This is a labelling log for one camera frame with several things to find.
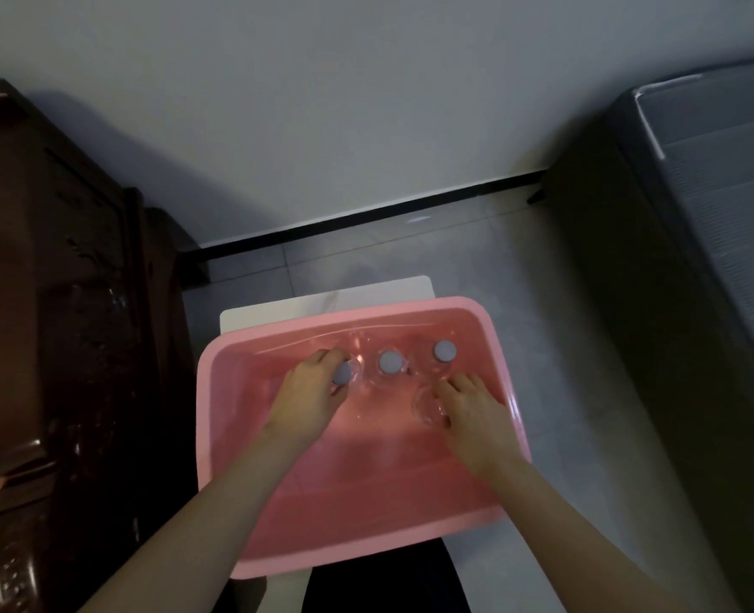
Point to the person's left hand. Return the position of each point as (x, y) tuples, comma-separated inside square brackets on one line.
[(303, 402)]

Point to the person's right hand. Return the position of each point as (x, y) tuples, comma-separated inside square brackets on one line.
[(479, 427)]

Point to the pink plastic basin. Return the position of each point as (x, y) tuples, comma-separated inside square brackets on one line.
[(364, 491)]

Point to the dark wooden sofa bench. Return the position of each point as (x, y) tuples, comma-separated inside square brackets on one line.
[(64, 312)]

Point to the person's right forearm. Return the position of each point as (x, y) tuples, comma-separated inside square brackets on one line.
[(575, 555)]

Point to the person's left forearm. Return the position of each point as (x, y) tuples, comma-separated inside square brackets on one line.
[(211, 536)]

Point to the person's black trousers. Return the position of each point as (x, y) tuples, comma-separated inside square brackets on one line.
[(383, 587)]

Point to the white square stool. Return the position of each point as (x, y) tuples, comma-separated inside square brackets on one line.
[(326, 300)]

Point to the grey striped mattress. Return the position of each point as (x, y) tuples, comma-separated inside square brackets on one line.
[(734, 185)]

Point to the dark grey bed frame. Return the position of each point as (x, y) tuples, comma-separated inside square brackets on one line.
[(639, 344)]

